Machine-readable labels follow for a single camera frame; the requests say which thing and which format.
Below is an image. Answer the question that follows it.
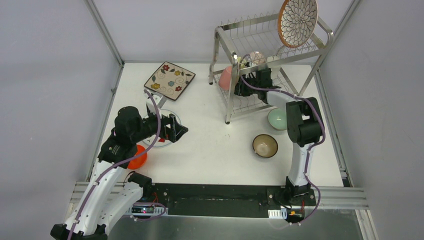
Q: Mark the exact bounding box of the right white cable duct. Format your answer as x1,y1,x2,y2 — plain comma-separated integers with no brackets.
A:
267,208,288,220

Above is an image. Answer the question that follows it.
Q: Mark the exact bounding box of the purple cable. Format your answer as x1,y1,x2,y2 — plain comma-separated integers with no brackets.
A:
239,53,327,227
66,89,168,240

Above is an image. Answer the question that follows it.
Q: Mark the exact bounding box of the brown rim petal pattern plate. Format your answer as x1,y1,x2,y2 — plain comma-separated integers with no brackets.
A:
277,0,318,49

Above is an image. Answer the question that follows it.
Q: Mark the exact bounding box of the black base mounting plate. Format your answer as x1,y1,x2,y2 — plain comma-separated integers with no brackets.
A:
139,183,317,218

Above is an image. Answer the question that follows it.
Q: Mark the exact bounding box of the white ribbed mug black handle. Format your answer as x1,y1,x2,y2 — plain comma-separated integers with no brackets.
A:
267,55,281,63

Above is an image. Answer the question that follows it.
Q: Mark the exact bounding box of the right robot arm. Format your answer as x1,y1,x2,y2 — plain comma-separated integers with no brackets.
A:
234,69,326,207

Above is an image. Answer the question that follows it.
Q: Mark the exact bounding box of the dark patterned cream bowl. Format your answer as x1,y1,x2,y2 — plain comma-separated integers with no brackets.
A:
252,134,279,158

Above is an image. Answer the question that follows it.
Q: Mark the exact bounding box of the left white cable duct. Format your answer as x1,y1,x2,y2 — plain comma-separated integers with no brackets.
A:
125,205,168,217

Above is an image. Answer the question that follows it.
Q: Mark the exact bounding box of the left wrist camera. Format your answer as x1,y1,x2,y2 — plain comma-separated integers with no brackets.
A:
143,90,167,114

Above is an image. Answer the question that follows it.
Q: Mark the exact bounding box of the orange plastic bowl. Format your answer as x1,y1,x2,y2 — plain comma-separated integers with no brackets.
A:
127,144,148,170

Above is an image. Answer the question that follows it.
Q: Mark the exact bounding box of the watermelon pattern round plate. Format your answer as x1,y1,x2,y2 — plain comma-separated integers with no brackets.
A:
141,109,181,148

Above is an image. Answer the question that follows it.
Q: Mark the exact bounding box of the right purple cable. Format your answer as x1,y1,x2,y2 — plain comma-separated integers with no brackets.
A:
239,53,327,227

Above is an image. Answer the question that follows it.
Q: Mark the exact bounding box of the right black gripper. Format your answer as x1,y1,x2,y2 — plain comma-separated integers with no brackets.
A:
230,74,261,97

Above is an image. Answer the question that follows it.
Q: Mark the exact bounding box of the square floral plate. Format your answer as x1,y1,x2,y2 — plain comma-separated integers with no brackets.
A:
144,61,196,101

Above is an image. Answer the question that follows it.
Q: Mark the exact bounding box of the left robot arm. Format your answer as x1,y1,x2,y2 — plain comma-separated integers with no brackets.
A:
50,106,189,240

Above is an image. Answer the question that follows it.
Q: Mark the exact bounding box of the steel two-tier dish rack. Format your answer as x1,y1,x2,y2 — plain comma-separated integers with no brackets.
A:
208,12,335,124

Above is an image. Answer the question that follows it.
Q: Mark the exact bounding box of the pale yellow mug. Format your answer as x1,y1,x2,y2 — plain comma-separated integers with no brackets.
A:
237,57,247,69

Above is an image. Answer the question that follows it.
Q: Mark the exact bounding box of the mint green bowl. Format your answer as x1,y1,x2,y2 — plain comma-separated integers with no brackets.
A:
267,108,288,131

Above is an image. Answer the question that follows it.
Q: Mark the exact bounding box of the white cable duct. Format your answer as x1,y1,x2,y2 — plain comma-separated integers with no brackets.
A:
125,205,168,217
267,208,288,220

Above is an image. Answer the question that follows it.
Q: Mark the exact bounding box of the pink cup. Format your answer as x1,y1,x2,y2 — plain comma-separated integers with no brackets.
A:
218,66,233,91

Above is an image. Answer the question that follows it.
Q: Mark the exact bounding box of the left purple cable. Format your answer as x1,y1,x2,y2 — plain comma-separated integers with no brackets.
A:
66,89,168,240

